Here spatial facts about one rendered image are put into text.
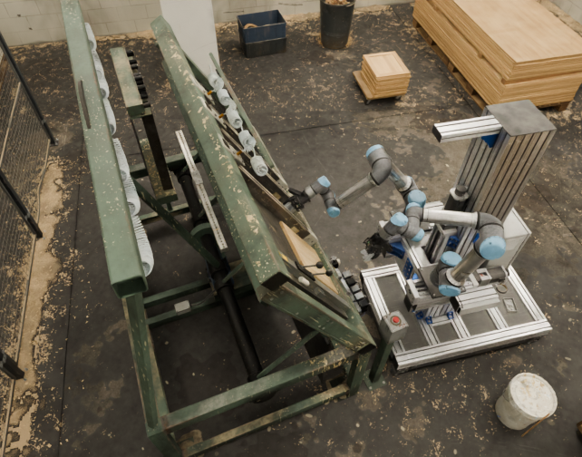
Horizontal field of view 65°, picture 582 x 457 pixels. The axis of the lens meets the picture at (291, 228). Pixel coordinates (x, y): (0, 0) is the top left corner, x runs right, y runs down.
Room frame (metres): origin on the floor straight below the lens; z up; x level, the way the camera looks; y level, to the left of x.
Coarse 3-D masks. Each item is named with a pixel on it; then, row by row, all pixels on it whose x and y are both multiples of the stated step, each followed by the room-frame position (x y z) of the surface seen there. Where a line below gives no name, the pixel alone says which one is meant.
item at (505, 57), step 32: (416, 0) 6.80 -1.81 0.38; (448, 0) 6.00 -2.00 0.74; (480, 0) 5.91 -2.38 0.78; (512, 0) 5.91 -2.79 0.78; (448, 32) 5.80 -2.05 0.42; (480, 32) 5.17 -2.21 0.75; (512, 32) 5.11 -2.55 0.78; (544, 32) 5.11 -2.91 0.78; (448, 64) 5.62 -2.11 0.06; (480, 64) 4.97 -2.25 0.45; (512, 64) 4.48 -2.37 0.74; (544, 64) 4.55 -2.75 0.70; (576, 64) 4.64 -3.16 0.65; (480, 96) 4.80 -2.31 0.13; (512, 96) 4.49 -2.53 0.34; (544, 96) 4.58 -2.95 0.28
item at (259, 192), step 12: (228, 144) 1.79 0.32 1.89; (240, 156) 1.80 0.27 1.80; (240, 168) 1.76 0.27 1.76; (252, 180) 1.77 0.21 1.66; (252, 192) 1.77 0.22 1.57; (264, 192) 1.79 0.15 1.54; (264, 204) 1.79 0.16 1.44; (276, 204) 1.82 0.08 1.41; (276, 216) 1.82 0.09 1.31; (288, 216) 1.85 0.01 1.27; (300, 228) 1.88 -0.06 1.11; (312, 240) 1.91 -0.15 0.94
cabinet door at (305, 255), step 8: (280, 224) 1.76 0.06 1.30; (288, 232) 1.71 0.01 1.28; (288, 240) 1.63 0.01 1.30; (296, 240) 1.72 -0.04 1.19; (296, 248) 1.59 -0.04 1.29; (304, 248) 1.71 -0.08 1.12; (312, 248) 1.84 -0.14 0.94; (296, 256) 1.52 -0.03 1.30; (304, 256) 1.60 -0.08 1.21; (312, 256) 1.73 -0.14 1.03; (304, 264) 1.47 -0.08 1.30; (312, 264) 1.59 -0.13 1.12; (312, 272) 1.47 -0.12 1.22; (320, 272) 1.59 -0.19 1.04; (320, 280) 1.47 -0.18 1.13; (328, 280) 1.59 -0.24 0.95
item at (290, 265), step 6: (282, 258) 1.25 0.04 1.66; (288, 258) 1.30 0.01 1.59; (288, 264) 1.26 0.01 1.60; (294, 264) 1.30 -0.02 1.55; (288, 270) 1.26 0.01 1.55; (294, 270) 1.27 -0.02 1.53; (300, 276) 1.29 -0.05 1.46; (306, 276) 1.30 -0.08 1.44; (312, 282) 1.31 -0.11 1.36; (318, 282) 1.36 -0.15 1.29; (324, 288) 1.34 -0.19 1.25; (330, 294) 1.36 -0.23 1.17; (330, 300) 1.36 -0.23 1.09; (336, 300) 1.38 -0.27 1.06; (342, 300) 1.42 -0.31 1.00; (342, 306) 1.39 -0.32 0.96; (348, 306) 1.41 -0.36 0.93
